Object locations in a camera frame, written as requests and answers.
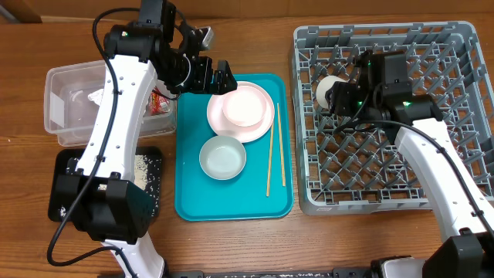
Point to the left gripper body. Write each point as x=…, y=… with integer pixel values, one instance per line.
x=186, y=73

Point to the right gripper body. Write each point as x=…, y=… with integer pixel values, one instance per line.
x=349, y=101

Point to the white cup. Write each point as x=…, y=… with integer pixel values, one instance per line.
x=324, y=85

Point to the red snack wrapper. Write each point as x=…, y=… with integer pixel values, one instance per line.
x=158, y=104

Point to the grey bowl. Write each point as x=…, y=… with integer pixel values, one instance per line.
x=222, y=157

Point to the white tissue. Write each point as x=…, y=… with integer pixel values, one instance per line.
x=96, y=96

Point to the white rice with food scrap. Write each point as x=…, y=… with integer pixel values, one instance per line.
x=147, y=171

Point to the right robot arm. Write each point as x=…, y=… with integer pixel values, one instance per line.
x=382, y=97

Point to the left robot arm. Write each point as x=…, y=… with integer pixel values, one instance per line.
x=159, y=52

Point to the grey dishwasher rack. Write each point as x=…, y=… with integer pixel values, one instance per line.
x=359, y=173

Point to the clear plastic waste bin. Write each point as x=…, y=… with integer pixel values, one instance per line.
x=67, y=111

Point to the pink shallow bowl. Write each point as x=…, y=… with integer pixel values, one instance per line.
x=245, y=106

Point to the pink round plate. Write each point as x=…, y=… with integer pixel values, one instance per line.
x=221, y=126

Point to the right wooden chopstick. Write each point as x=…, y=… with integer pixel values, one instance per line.
x=281, y=152

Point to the wooden chopstick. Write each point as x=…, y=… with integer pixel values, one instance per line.
x=281, y=152
x=269, y=173

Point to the left wooden chopstick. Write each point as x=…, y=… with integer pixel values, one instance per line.
x=269, y=173

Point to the black plastic tray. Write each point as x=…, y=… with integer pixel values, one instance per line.
x=56, y=209

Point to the teal serving tray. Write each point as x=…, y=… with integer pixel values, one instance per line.
x=201, y=198

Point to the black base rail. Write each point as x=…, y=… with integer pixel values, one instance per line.
x=270, y=275

